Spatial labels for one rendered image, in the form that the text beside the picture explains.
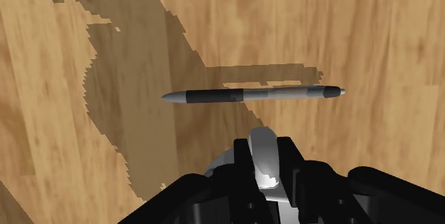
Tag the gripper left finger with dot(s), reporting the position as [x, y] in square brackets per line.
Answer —
[226, 188]

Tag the grey and black pen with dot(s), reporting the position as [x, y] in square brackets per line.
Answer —
[222, 95]

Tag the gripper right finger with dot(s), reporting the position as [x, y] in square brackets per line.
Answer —
[323, 188]

